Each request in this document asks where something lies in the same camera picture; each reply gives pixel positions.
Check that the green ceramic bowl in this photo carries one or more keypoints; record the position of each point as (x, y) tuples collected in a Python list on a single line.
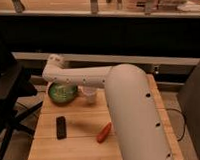
[(61, 93)]

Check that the grey cabinet on right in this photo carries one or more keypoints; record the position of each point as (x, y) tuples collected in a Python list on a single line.
[(189, 99)]

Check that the black office chair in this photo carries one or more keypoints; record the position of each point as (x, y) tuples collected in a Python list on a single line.
[(14, 83)]

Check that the black rectangular remote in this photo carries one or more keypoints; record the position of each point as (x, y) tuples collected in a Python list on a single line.
[(61, 128)]

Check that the orange carrot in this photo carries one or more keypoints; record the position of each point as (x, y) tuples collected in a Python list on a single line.
[(104, 133)]

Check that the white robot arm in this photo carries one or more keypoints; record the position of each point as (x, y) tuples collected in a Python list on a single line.
[(133, 111)]

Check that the white window ledge rail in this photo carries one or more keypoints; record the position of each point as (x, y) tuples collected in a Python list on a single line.
[(111, 58)]

